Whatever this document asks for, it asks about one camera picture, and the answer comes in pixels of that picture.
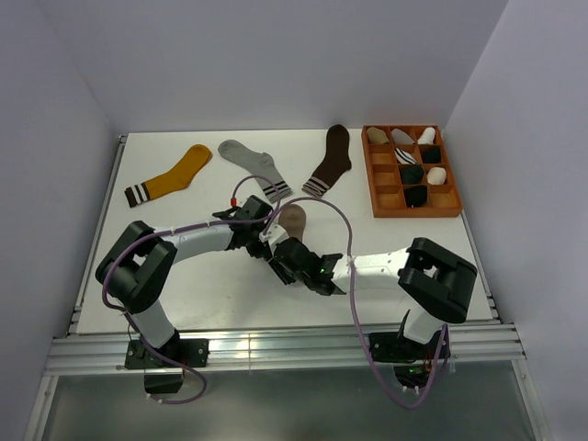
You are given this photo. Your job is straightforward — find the purple cable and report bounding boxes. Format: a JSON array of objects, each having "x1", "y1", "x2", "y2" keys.
[
  {"x1": 101, "y1": 175, "x2": 282, "y2": 405},
  {"x1": 261, "y1": 197, "x2": 450, "y2": 409}
]

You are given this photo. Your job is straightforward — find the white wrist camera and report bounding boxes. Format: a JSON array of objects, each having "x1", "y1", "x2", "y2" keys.
[
  {"x1": 259, "y1": 224, "x2": 289, "y2": 246},
  {"x1": 230, "y1": 197, "x2": 248, "y2": 208}
]

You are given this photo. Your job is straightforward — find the plain black sock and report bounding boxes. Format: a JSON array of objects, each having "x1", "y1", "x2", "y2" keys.
[{"x1": 399, "y1": 164, "x2": 424, "y2": 185}]

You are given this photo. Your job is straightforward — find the rolled striped sock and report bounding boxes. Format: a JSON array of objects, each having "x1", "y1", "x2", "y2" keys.
[{"x1": 394, "y1": 147, "x2": 417, "y2": 164}]

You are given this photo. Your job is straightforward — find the rolled cream sock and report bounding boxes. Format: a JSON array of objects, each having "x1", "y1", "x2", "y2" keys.
[{"x1": 426, "y1": 166, "x2": 447, "y2": 186}]

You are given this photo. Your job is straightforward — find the rolled white sock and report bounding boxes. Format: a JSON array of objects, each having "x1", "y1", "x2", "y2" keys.
[{"x1": 417, "y1": 127, "x2": 436, "y2": 145}]

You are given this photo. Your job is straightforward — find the aluminium frame rail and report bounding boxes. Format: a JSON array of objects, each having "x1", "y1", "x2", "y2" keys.
[{"x1": 43, "y1": 322, "x2": 526, "y2": 377}]

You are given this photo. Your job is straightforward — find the rolled grey sock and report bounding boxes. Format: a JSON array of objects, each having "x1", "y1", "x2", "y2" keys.
[{"x1": 391, "y1": 129, "x2": 414, "y2": 145}]

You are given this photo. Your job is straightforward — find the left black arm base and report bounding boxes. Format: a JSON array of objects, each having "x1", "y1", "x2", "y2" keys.
[{"x1": 124, "y1": 337, "x2": 209, "y2": 396}]

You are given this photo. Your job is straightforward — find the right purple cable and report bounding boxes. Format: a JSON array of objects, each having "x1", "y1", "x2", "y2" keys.
[{"x1": 261, "y1": 197, "x2": 450, "y2": 409}]

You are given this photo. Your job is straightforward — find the mustard yellow sock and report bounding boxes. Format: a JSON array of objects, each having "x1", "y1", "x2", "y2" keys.
[{"x1": 124, "y1": 144, "x2": 212, "y2": 208}]

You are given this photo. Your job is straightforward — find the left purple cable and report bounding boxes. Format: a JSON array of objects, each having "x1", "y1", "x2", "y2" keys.
[{"x1": 101, "y1": 175, "x2": 282, "y2": 405}]

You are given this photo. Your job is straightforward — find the orange wooden compartment tray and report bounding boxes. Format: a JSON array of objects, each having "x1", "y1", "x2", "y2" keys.
[{"x1": 361, "y1": 125, "x2": 463, "y2": 219}]

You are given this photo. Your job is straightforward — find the brown sock with pink stripes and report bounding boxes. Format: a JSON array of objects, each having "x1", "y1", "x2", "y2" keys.
[{"x1": 301, "y1": 124, "x2": 352, "y2": 198}]

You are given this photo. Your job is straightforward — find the rolled beige sock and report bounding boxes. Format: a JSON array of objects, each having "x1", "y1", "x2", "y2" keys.
[{"x1": 366, "y1": 127, "x2": 390, "y2": 144}]

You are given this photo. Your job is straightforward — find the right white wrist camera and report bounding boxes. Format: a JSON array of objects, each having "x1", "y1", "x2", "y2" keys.
[{"x1": 259, "y1": 224, "x2": 289, "y2": 246}]

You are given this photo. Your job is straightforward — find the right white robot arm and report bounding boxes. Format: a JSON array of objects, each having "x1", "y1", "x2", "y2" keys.
[{"x1": 271, "y1": 238, "x2": 478, "y2": 358}]

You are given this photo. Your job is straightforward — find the tan sock with maroon cuff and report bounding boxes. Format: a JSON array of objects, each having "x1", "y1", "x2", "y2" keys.
[{"x1": 277, "y1": 204, "x2": 307, "y2": 242}]

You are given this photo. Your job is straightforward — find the grey sock with black stripes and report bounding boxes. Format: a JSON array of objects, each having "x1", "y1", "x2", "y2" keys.
[{"x1": 218, "y1": 140, "x2": 292, "y2": 203}]

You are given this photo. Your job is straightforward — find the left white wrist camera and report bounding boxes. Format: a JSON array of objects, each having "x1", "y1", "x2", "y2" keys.
[{"x1": 230, "y1": 197, "x2": 248, "y2": 208}]

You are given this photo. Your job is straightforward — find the rolled black sock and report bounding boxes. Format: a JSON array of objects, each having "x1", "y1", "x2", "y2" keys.
[{"x1": 419, "y1": 145, "x2": 443, "y2": 164}]

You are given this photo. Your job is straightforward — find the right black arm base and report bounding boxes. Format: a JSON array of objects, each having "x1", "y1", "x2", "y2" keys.
[{"x1": 368, "y1": 331, "x2": 450, "y2": 389}]

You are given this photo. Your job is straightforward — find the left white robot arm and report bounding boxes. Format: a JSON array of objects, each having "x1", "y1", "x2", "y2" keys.
[{"x1": 96, "y1": 196, "x2": 273, "y2": 367}]

